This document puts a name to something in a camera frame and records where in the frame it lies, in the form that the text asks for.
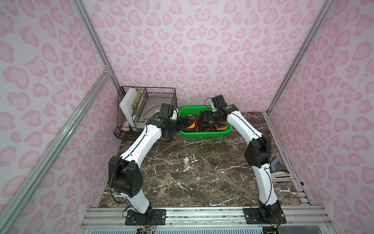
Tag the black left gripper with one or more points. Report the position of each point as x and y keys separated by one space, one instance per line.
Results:
x=177 y=124

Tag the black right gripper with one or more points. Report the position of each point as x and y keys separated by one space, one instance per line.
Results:
x=209 y=120

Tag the orange multimeter with leads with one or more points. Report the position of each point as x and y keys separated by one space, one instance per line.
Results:
x=221 y=126

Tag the yellow multimeter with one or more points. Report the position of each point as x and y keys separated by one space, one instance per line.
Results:
x=189 y=123

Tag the black clamp multimeter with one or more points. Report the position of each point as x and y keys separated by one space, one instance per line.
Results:
x=208 y=121

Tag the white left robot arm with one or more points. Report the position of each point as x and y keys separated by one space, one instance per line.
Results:
x=125 y=175

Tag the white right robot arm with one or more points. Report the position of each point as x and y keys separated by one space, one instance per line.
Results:
x=257 y=154

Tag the green plastic basket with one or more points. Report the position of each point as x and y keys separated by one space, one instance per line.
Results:
x=196 y=110

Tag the white board in rack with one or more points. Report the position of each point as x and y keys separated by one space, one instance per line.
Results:
x=126 y=107

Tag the grey blue hole punch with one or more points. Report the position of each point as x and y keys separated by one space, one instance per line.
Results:
x=275 y=164

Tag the white stapler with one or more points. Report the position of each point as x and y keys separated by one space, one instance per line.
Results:
x=281 y=177

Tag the black wire mesh rack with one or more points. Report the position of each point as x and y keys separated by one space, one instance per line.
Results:
x=148 y=102

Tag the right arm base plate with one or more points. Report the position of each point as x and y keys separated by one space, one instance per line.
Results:
x=260 y=216

